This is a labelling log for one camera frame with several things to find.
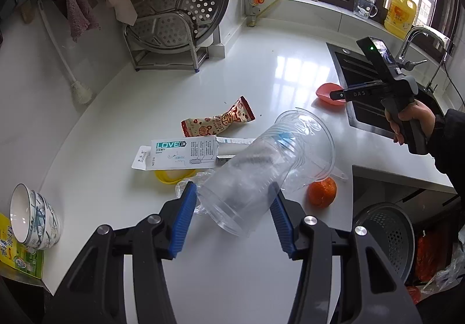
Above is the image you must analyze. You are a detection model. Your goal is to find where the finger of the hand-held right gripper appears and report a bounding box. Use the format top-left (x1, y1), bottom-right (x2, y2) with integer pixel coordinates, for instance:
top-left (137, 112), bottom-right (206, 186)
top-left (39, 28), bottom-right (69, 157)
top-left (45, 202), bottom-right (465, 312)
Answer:
top-left (329, 83), bottom-right (371, 103)

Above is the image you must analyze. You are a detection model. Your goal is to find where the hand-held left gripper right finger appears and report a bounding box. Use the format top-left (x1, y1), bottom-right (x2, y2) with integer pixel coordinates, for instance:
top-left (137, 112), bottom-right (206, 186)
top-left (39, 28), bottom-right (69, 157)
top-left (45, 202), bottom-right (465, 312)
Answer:
top-left (269, 188), bottom-right (424, 324)

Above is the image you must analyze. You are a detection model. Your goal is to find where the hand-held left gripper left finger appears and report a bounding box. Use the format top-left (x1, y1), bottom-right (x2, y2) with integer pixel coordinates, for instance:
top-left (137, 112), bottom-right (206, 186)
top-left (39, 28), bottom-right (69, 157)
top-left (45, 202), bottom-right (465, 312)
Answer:
top-left (44, 181), bottom-right (198, 324)

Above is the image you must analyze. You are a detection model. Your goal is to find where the yellow plastic lid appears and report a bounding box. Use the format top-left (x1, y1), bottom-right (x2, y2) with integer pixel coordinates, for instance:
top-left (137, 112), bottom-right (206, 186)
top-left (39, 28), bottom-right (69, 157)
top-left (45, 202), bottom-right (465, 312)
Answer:
top-left (154, 168), bottom-right (197, 185)

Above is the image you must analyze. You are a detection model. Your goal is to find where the stack of clear plastic cups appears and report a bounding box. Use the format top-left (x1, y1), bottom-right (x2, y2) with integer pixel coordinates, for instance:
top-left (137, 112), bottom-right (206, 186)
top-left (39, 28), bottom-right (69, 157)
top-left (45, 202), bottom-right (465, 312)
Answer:
top-left (196, 109), bottom-right (337, 237)

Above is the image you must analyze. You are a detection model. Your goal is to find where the red patterned snack wrapper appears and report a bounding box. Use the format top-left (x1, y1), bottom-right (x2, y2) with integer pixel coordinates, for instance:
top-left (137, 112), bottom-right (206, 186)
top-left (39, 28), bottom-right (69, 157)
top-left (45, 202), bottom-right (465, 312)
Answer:
top-left (181, 97), bottom-right (256, 138)

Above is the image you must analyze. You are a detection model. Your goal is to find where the grey perforated trash bin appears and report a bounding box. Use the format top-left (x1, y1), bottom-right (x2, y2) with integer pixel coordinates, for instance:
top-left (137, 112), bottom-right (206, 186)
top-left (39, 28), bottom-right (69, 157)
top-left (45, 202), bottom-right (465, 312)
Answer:
top-left (353, 202), bottom-right (415, 284)

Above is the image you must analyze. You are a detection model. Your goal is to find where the person's right forearm black sleeve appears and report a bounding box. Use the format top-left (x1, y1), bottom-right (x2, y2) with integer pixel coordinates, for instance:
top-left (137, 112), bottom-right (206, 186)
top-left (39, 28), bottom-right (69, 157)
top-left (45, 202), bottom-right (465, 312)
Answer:
top-left (426, 108), bottom-right (465, 201)

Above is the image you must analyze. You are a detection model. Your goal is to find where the person's right hand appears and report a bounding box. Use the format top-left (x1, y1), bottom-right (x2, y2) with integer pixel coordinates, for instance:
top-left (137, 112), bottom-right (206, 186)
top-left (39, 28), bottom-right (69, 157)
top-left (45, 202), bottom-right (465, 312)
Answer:
top-left (385, 99), bottom-right (435, 146)

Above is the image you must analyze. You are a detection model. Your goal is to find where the small red plastic bowl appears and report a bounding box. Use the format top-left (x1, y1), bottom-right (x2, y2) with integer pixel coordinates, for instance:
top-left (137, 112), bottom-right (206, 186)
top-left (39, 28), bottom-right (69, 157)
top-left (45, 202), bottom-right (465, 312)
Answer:
top-left (315, 83), bottom-right (347, 105)

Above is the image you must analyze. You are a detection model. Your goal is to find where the crumpled clear plastic wrap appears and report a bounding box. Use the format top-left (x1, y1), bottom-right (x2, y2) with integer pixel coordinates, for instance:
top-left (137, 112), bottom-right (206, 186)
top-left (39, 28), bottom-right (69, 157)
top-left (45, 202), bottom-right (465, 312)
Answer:
top-left (175, 171), bottom-right (216, 216)

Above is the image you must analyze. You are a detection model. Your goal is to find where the black kitchen sink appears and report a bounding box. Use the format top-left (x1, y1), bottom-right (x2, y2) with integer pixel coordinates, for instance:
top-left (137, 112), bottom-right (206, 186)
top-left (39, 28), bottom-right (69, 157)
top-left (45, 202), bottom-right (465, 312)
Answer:
top-left (326, 41), bottom-right (446, 136)

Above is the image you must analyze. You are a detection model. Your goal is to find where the small chrome faucet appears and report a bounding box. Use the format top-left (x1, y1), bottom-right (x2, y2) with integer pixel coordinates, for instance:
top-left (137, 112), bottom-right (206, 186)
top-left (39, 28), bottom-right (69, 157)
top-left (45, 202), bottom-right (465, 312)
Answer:
top-left (424, 51), bottom-right (450, 94)

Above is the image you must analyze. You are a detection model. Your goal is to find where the orange mandarin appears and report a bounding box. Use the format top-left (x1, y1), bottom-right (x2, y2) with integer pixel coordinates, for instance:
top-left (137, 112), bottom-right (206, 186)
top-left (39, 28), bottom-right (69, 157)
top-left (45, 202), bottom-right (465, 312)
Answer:
top-left (307, 177), bottom-right (338, 209)

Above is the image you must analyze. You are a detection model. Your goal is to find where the tall chrome faucet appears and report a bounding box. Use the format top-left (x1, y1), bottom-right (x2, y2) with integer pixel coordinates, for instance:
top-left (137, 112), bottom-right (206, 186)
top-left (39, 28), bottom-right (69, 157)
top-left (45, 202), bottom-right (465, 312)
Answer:
top-left (395, 26), bottom-right (455, 72)

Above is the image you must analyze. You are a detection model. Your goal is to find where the white card brush packaging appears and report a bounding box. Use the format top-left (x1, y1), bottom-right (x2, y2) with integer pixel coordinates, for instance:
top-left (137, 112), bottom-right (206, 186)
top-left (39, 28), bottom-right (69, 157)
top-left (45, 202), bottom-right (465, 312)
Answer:
top-left (131, 135), bottom-right (257, 172)

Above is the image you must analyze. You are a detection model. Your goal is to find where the yellow detergent bottle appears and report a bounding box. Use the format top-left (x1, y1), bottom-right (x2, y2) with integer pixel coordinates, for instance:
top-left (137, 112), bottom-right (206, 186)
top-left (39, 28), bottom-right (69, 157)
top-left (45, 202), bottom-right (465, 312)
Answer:
top-left (384, 0), bottom-right (418, 39)

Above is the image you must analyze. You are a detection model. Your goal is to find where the glass mug with print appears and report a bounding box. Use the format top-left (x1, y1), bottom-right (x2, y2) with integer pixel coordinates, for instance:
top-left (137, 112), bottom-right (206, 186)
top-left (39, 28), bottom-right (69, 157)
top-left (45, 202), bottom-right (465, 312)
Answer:
top-left (353, 0), bottom-right (379, 19)

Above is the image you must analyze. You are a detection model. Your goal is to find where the orange plastic bag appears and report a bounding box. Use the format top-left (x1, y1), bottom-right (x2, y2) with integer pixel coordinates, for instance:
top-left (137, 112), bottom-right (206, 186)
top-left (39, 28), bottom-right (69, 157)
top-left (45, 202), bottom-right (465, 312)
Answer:
top-left (414, 232), bottom-right (455, 284)

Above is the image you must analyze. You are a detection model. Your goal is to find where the steel dish rack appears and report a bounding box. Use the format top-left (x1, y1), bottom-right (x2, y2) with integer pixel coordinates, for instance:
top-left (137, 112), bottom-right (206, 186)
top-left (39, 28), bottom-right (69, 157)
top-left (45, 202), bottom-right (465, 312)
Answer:
top-left (124, 11), bottom-right (210, 73)

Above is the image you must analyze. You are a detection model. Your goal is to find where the white bottle brush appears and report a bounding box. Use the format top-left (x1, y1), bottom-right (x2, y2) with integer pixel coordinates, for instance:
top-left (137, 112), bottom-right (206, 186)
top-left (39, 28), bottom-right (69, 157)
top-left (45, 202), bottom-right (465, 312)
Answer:
top-left (36, 0), bottom-right (94, 106)

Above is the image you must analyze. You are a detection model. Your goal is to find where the white bowl with blue rim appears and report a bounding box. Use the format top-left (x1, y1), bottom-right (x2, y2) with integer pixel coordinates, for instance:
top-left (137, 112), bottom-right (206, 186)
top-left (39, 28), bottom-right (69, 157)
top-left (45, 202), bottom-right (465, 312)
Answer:
top-left (9, 183), bottom-right (40, 247)

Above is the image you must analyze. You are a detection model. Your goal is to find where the yellow green carton box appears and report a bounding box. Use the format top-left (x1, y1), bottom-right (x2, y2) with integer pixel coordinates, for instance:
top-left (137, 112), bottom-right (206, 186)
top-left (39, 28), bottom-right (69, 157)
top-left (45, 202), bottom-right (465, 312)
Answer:
top-left (0, 213), bottom-right (45, 280)

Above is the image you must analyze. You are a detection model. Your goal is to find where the clear plastic bag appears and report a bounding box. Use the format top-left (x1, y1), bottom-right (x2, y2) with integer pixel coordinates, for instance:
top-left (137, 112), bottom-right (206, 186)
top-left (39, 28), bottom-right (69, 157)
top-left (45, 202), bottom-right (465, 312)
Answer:
top-left (423, 253), bottom-right (465, 292)

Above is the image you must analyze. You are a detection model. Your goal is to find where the brownish pink hanging cloth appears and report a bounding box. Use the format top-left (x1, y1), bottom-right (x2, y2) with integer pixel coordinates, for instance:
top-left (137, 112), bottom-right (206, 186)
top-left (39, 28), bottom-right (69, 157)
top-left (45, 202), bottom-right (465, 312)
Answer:
top-left (49, 0), bottom-right (101, 43)

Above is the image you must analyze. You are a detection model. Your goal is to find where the thin black power cable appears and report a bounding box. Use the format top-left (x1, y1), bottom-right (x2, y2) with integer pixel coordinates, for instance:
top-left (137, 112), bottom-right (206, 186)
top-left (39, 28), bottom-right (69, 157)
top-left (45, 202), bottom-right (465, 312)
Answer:
top-left (444, 55), bottom-right (465, 110)

